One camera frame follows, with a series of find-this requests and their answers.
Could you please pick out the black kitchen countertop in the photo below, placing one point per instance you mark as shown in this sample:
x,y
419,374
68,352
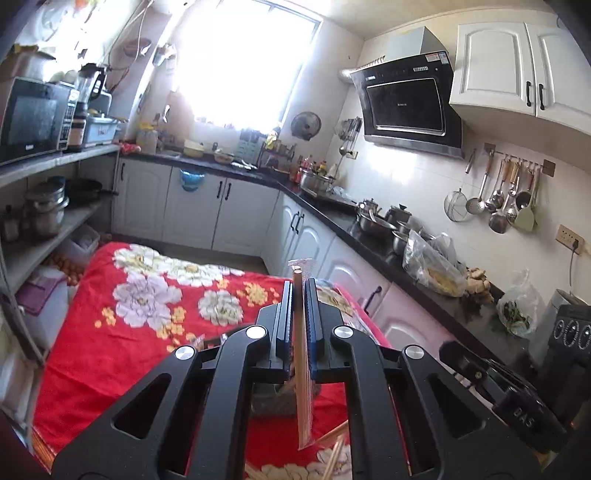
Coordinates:
x,y
383,258

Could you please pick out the metal shelf rack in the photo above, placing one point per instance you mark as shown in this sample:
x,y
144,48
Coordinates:
x,y
55,159

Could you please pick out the stacked steel pots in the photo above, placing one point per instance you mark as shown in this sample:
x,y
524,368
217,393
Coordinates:
x,y
46,212

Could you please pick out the yellow dish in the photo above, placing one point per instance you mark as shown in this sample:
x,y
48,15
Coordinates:
x,y
194,150

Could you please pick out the row of hanging kitchen utensils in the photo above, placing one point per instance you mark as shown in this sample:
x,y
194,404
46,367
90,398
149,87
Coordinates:
x,y
503,198

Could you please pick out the wall socket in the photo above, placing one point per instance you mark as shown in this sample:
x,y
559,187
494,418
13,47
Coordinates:
x,y
569,237

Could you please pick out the bamboo chopstick pair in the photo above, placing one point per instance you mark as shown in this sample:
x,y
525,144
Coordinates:
x,y
302,369

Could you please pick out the white upper cabinet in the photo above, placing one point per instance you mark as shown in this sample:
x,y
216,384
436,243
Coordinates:
x,y
508,69

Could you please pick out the kitchen window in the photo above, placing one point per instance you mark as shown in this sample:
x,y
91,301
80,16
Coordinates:
x,y
240,60

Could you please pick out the grey appliance with dials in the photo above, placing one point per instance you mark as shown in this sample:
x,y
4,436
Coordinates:
x,y
563,323

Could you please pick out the black frying pan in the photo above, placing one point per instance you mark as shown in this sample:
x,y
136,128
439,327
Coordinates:
x,y
85,189

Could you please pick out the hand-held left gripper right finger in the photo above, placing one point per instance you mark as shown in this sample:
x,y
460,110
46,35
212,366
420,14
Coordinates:
x,y
316,341

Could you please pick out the red floral blanket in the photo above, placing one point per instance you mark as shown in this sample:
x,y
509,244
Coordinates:
x,y
115,350

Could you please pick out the teal drawer organizer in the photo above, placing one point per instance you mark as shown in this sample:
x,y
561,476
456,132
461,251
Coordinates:
x,y
251,147

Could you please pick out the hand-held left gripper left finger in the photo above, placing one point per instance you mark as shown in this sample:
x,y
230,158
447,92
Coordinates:
x,y
281,332

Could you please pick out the bag of green vegetables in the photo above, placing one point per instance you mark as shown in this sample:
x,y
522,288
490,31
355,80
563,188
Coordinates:
x,y
519,309

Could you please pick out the steel stock pot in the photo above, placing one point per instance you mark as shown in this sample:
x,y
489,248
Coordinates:
x,y
316,181

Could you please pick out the black microwave oven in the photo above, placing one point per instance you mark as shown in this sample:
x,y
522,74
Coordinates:
x,y
32,120

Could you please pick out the pink hanging basin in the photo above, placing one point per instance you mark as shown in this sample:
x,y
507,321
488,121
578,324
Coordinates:
x,y
137,47

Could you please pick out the grey plastic crate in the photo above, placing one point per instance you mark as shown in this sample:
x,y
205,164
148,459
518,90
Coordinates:
x,y
101,131

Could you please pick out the black blender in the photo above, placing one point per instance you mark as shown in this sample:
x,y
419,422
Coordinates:
x,y
87,92

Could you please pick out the ginger root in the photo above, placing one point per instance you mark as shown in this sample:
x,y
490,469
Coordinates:
x,y
479,284

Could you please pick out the blue hanging bowl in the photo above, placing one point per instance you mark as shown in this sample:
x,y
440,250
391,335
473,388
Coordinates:
x,y
191,181

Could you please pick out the group of chopsticks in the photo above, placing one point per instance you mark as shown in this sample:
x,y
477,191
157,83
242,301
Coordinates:
x,y
334,454

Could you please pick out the clear plastic bag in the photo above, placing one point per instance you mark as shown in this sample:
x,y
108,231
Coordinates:
x,y
434,267

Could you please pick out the purple lidded storage box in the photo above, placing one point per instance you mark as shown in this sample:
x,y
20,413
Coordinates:
x,y
41,293

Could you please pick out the wooden cutting board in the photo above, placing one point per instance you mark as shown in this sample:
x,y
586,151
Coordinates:
x,y
180,115

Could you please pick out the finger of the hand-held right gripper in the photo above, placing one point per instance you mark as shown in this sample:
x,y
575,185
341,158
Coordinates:
x,y
471,367

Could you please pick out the black spice rack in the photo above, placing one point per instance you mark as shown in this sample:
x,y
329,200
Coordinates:
x,y
277,154

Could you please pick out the small hanging utensil cluster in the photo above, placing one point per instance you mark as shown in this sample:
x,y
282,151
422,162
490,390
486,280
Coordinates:
x,y
350,134

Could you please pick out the black perforated utensil holder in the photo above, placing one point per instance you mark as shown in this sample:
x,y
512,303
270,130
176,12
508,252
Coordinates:
x,y
272,406

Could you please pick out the small steel pot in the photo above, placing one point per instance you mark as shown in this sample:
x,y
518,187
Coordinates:
x,y
9,226

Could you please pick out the white lower kitchen cabinets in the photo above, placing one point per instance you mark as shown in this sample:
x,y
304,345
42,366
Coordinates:
x,y
244,217

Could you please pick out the brown cardboard box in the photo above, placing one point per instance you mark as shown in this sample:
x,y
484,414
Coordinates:
x,y
23,62

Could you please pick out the steel bowl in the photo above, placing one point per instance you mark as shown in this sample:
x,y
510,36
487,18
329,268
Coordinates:
x,y
376,227

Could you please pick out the black range hood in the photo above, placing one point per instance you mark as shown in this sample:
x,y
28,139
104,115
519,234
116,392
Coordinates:
x,y
406,106

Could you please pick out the small wall fan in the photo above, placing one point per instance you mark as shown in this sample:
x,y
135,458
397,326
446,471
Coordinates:
x,y
306,125

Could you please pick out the steel kettle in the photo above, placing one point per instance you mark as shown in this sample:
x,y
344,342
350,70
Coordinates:
x,y
369,208
398,214

